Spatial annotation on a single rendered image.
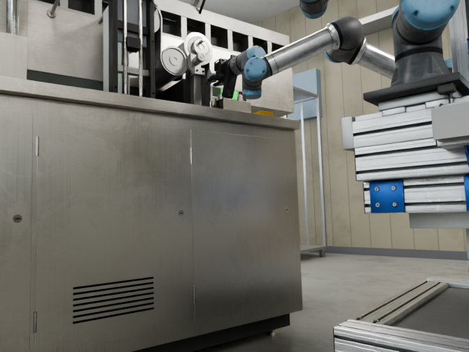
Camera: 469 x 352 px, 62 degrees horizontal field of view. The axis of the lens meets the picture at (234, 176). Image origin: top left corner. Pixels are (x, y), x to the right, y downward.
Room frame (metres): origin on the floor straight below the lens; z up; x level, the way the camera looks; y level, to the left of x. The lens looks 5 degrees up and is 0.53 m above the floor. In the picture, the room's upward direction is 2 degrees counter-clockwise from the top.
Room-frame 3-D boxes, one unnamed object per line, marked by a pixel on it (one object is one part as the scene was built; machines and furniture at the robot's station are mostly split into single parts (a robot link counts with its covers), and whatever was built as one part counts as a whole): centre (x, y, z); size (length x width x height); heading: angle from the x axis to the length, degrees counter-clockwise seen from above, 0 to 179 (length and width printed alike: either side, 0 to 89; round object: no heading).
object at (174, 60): (1.73, 0.31, 1.18); 0.26 x 0.12 x 0.12; 35
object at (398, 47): (1.00, -0.49, 0.98); 0.13 x 0.12 x 0.14; 165
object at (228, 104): (1.94, 0.09, 1.00); 0.40 x 0.16 x 0.06; 35
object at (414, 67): (1.00, -0.50, 0.87); 0.15 x 0.15 x 0.10
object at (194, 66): (1.65, 0.15, 1.05); 0.06 x 0.05 x 0.31; 35
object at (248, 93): (1.47, -0.08, 1.01); 0.11 x 0.08 x 0.11; 2
